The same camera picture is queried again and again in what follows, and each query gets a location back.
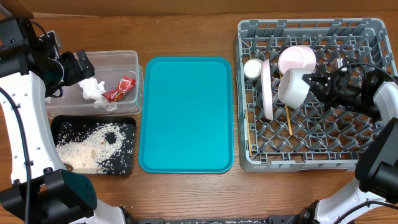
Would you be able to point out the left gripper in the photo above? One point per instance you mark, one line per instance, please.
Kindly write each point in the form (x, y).
(77, 73)

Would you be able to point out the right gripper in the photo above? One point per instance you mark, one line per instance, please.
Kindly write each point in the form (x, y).
(334, 89)

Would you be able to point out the white napkin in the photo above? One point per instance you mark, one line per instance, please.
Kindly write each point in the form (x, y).
(93, 90)

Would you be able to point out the grey bowl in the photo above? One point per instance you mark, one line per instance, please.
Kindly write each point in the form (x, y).
(293, 90)

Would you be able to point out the small pink bowl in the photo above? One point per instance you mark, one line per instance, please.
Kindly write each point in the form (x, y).
(298, 56)

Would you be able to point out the red foil snack wrapper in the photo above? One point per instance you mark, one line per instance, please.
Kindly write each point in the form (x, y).
(125, 85)

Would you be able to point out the large white plate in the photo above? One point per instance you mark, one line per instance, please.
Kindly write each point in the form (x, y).
(266, 85)

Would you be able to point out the cream ceramic cup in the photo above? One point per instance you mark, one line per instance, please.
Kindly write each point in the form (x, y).
(252, 69)

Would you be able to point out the rice and food scraps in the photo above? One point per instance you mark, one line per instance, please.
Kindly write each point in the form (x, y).
(93, 146)

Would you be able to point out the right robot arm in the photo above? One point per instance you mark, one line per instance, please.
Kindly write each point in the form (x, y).
(375, 181)

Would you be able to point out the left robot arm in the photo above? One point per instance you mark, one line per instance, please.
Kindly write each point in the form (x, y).
(43, 190)

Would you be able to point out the grey dishwasher rack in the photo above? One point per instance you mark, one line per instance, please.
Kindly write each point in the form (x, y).
(323, 138)

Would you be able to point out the clear plastic storage bin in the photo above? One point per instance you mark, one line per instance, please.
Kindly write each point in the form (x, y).
(110, 67)

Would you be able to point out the black plastic tray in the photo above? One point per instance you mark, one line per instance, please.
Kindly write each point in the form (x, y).
(54, 127)

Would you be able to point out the teal serving tray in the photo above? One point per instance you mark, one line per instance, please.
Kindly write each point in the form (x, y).
(187, 123)

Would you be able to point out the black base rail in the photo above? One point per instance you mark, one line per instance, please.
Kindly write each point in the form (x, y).
(273, 219)

